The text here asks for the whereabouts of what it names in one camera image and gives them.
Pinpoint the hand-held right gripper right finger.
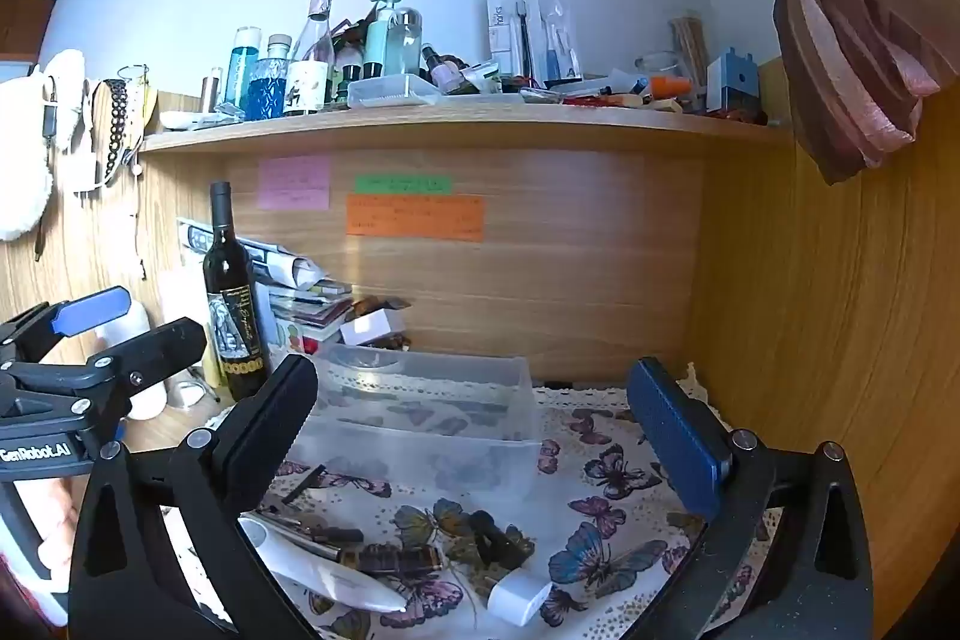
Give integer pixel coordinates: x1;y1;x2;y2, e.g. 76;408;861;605
622;356;876;640

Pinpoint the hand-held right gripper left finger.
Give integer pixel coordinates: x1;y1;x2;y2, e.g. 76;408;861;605
67;353;325;640

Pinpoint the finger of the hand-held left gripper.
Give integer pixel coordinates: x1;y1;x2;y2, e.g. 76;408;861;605
0;286;133;372
11;317;208;420

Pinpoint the thin black stick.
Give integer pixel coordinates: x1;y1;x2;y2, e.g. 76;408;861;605
281;464;328;506

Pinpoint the silver black pen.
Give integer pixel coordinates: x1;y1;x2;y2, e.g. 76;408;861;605
259;511;365;545

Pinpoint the clear plastic storage container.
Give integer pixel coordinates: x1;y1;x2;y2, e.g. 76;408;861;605
283;342;554;522

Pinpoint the white handheld electric device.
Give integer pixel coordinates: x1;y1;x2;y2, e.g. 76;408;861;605
238;515;408;613

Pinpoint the amber hair clip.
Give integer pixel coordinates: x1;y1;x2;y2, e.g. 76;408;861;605
341;544;445;575

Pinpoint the black hair clip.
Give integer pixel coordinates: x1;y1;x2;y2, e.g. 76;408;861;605
469;511;535;567

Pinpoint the person's left hand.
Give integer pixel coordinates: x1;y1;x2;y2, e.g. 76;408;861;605
19;479;85;622

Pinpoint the white mug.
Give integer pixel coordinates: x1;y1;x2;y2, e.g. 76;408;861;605
96;301;209;421

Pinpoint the white paper note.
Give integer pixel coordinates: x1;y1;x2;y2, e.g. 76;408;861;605
156;267;209;341

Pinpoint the dark wine bottle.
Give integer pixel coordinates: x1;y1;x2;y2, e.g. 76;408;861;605
202;182;272;402

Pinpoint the butterfly print tablecloth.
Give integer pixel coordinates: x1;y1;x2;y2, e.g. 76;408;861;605
161;362;787;640

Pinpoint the stack of books and magazines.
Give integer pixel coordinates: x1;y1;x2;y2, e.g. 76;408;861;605
177;218;355;345

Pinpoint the small white card box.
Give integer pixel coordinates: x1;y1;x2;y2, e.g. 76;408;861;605
340;308;407;347

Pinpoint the white fluffy cloth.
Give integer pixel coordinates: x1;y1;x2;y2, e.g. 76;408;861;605
0;49;92;244

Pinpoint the black lace band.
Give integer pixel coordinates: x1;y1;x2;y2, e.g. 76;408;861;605
100;78;130;185

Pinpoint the white shallow dish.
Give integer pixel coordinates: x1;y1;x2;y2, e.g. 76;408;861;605
158;109;220;132

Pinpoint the pink sticky note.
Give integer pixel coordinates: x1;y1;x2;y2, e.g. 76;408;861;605
257;155;332;211

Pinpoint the orange sticky note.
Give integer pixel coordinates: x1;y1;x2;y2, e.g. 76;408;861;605
345;194;486;243

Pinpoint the green sticky note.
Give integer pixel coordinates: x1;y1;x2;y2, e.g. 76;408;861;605
355;174;452;196

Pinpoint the tall blue liquid bottle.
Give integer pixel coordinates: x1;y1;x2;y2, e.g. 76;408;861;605
223;26;261;121

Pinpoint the round blue liquid bottle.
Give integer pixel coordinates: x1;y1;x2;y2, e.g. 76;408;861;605
246;33;293;121

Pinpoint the clear glass liquor bottle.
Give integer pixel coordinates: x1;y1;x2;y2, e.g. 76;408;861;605
287;0;336;114

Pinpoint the clear plastic tray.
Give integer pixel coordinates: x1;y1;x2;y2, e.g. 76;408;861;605
346;73;445;109

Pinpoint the blue pencil sharpener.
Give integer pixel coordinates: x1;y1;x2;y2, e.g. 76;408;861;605
706;47;761;114

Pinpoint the clear glass cup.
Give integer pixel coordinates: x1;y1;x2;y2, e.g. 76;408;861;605
634;50;685;95

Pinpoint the wooden shelf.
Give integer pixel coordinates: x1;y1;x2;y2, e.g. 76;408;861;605
139;104;796;155

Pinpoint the green pump bottle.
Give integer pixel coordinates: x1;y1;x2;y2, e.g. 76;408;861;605
362;0;407;80

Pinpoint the bundle of wooden sticks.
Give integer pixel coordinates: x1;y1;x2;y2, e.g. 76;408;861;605
669;15;711;88

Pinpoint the nail polish bottle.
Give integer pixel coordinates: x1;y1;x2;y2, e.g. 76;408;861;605
421;43;464;95

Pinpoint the toothbrush package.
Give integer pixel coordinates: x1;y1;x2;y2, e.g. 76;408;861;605
484;0;584;84

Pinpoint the pink curtain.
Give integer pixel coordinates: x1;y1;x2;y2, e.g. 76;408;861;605
630;0;960;186

